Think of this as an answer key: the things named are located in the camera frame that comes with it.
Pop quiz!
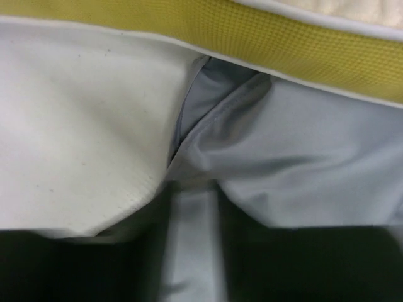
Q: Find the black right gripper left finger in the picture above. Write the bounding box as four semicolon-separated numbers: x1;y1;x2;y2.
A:
1;182;175;301

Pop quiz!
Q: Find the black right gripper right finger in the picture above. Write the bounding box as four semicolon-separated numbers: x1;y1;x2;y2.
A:
216;188;402;301

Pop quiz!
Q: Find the grey fabric pillowcase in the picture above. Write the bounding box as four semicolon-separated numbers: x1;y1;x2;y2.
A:
160;58;402;301

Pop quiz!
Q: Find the cream and yellow pillow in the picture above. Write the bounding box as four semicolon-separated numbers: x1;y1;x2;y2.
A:
1;1;402;104

